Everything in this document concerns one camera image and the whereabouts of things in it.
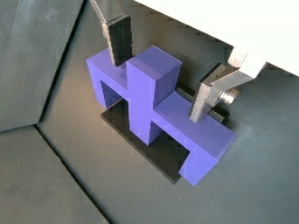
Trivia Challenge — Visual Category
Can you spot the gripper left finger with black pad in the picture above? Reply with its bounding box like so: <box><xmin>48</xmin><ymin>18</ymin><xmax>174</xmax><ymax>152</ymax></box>
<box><xmin>88</xmin><ymin>0</ymin><xmax>133</xmax><ymax>67</ymax></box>

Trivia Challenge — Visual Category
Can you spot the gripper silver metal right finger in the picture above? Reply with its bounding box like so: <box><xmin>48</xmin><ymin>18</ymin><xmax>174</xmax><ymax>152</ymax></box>
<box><xmin>189</xmin><ymin>48</ymin><xmax>252</xmax><ymax>123</ymax></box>

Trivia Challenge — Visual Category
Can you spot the purple interlocking block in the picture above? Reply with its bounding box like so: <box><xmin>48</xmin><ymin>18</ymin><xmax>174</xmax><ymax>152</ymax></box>
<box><xmin>86</xmin><ymin>46</ymin><xmax>236</xmax><ymax>186</ymax></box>

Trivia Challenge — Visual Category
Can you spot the black L-shaped fixture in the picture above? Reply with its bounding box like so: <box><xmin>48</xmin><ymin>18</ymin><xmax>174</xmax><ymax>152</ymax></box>
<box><xmin>101</xmin><ymin>89</ymin><xmax>236</xmax><ymax>186</ymax></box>

